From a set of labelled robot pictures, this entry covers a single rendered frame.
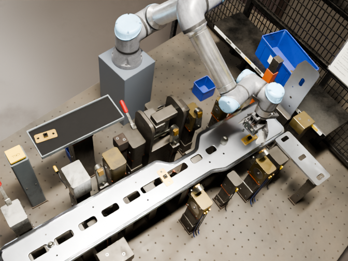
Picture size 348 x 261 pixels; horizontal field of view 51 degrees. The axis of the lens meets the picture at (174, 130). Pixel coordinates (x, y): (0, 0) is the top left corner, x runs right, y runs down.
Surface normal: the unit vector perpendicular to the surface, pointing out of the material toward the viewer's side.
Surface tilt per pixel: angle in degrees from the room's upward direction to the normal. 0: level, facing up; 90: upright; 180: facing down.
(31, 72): 0
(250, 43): 0
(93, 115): 0
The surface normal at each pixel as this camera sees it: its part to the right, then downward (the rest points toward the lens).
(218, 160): 0.13, -0.53
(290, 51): -0.89, 0.31
